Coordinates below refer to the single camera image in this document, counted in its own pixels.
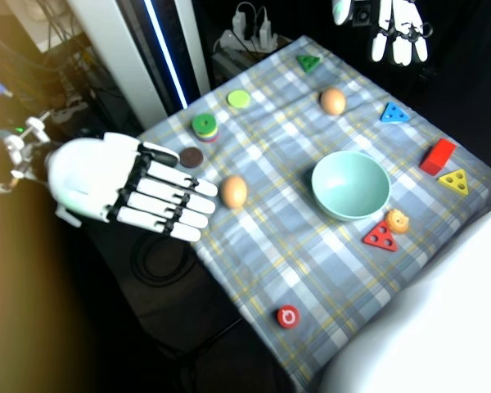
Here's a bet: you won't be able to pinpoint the brown egg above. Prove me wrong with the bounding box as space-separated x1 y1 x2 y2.
219 174 249 210
319 87 348 116

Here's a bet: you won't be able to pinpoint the mint green bowl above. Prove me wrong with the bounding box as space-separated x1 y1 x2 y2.
310 150 392 223

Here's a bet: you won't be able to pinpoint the green sandwich cookie toy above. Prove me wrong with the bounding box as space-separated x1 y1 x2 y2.
226 89 252 110

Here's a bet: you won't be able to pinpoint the red rectangular block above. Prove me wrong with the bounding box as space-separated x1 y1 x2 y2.
418 138 457 177

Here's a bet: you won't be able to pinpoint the red triangle block with holes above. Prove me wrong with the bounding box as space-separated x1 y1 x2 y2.
362 220 399 253

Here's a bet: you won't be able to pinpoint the blue plaid cloth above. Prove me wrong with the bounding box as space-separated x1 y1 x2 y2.
137 34 491 393

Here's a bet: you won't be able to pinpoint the red cylinder with white letter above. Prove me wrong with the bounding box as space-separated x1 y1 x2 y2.
275 304 301 330

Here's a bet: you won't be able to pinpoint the tangled dark cables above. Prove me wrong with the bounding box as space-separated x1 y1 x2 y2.
0 16 119 136

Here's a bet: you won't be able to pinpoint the blue triangle block with holes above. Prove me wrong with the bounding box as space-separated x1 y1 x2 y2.
379 102 411 125

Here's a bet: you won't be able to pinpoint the black coiled cable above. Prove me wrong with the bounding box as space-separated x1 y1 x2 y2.
133 233 200 287

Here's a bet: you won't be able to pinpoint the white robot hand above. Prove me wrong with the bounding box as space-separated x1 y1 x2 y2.
47 131 219 243
331 0 434 67

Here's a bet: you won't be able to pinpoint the white blurred housing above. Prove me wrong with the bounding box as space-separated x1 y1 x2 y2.
317 196 491 393

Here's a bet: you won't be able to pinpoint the orange lion toy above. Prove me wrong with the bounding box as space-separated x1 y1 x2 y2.
384 208 411 235

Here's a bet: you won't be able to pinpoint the yellow triangle block with holes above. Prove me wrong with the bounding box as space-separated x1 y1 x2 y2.
437 168 471 197

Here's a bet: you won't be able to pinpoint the white charger plug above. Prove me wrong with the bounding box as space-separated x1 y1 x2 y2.
256 6 273 48
232 2 255 40

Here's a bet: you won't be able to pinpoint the white power strip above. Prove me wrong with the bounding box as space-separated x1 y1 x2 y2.
212 29 280 54

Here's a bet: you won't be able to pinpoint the brown sandwich cookie toy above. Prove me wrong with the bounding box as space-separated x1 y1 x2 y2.
178 147 205 169

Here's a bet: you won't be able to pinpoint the coloured ring stack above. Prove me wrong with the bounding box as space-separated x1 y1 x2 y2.
191 113 220 144

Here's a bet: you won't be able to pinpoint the green triangle block with holes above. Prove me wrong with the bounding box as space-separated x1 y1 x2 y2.
296 53 322 75

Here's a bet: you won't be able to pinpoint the white pillar with blue light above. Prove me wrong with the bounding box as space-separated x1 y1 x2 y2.
67 0 212 130

